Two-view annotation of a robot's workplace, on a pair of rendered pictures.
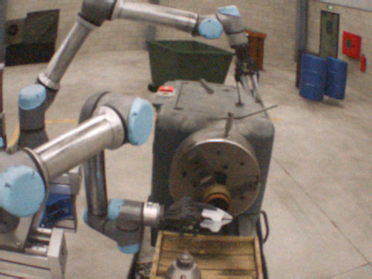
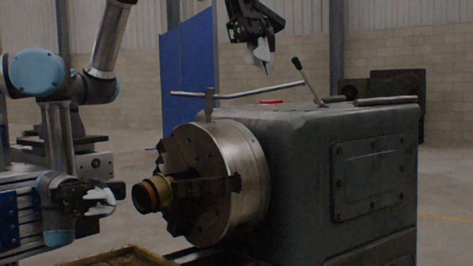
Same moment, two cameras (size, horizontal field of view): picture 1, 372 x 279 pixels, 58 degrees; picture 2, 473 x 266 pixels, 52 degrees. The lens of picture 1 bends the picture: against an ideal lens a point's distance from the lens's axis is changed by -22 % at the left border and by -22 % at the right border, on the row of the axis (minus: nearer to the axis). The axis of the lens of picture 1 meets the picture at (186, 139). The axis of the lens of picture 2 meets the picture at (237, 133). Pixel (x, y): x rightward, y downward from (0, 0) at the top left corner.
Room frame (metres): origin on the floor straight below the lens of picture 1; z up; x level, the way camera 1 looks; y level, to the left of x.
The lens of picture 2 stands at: (0.57, -1.09, 1.33)
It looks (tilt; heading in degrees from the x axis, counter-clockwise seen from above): 6 degrees down; 49
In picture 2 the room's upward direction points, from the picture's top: 2 degrees counter-clockwise
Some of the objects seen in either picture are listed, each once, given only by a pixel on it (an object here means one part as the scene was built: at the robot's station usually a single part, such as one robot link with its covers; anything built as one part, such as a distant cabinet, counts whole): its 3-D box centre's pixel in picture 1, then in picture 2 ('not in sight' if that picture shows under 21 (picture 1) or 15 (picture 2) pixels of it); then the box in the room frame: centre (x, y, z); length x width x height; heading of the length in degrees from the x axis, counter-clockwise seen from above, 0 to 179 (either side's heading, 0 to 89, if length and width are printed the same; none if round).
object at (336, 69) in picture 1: (335, 77); not in sight; (7.98, -3.23, 0.44); 0.59 x 0.59 x 0.88
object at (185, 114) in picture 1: (210, 140); (307, 167); (1.72, -0.10, 1.06); 0.59 x 0.48 x 0.39; 179
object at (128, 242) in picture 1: (124, 235); (59, 222); (1.04, 0.17, 0.98); 0.11 x 0.08 x 0.11; 59
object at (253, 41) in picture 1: (246, 46); not in sight; (10.26, -1.35, 0.50); 1.61 x 0.44 x 1.00; 16
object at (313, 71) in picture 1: (313, 76); not in sight; (7.45, -2.44, 0.44); 0.59 x 0.59 x 0.88
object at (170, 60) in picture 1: (185, 70); not in sight; (6.39, 0.09, 0.43); 1.34 x 0.94 x 0.85; 28
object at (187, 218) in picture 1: (179, 219); (77, 195); (1.02, 0.00, 1.08); 0.12 x 0.09 x 0.08; 89
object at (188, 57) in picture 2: not in sight; (183, 93); (5.22, 5.55, 1.18); 4.12 x 0.80 x 2.35; 67
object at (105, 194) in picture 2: (217, 217); (97, 196); (1.02, -0.11, 1.09); 0.09 x 0.06 x 0.03; 89
